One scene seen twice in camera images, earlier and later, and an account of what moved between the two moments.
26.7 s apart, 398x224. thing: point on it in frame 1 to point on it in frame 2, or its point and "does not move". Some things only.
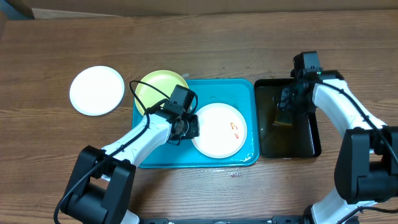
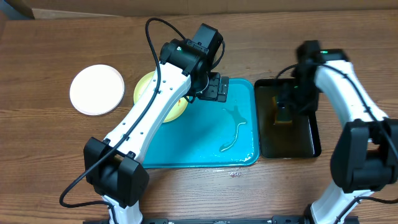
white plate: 222,130 to 96,89
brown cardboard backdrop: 50,9 does not move
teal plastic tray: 241,93 does not move
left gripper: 194,120 to 214,93
